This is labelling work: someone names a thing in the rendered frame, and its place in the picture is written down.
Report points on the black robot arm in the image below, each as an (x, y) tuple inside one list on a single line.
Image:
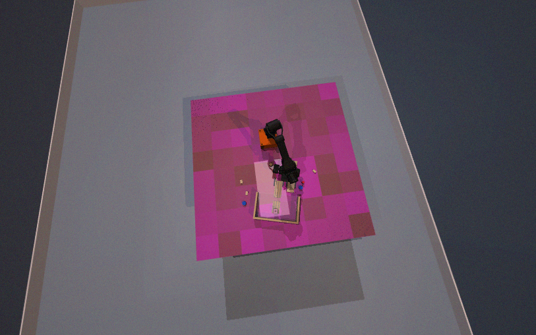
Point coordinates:
[(289, 167)]

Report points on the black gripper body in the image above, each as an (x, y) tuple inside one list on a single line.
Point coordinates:
[(277, 168)]

